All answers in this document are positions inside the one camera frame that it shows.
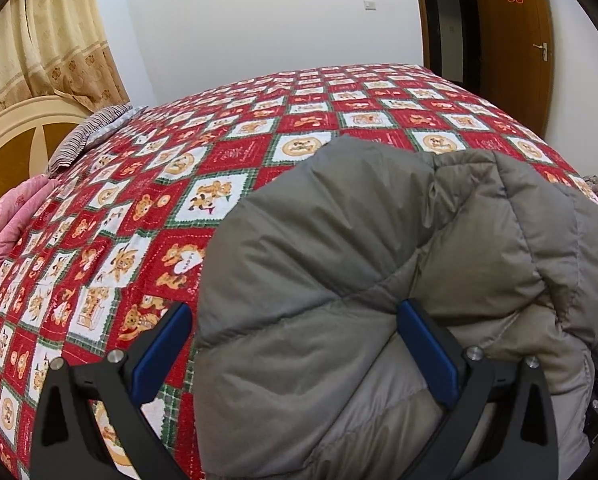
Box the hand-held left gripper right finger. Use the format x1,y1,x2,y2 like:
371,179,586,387
396,300,560,480

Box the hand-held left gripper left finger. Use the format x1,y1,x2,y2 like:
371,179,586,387
29,302,195,480

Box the grey puffer jacket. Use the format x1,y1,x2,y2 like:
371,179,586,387
194,135,598,480

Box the pink quilt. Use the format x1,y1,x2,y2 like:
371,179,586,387
0,176,60,301

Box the red bear print bedspread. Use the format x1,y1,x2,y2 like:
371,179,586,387
0,64,598,480

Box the striped pillow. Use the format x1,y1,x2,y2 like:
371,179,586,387
47,105,147,177

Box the cream wooden headboard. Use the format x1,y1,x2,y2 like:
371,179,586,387
0,96,92,211

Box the wooden door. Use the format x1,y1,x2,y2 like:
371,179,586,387
469,0,555,136

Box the beige patterned curtain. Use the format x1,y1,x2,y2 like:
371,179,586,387
0,0,130,126

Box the dark wooden door frame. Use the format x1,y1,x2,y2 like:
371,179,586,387
410,0,475,86

